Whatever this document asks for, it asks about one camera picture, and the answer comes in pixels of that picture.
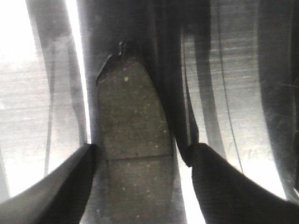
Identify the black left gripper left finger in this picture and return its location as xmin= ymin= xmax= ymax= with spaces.
xmin=0 ymin=145 xmax=96 ymax=224

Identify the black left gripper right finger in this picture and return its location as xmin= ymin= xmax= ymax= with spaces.
xmin=185 ymin=143 xmax=299 ymax=224

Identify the dark brake pad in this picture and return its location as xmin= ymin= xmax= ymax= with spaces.
xmin=97 ymin=42 xmax=173 ymax=224

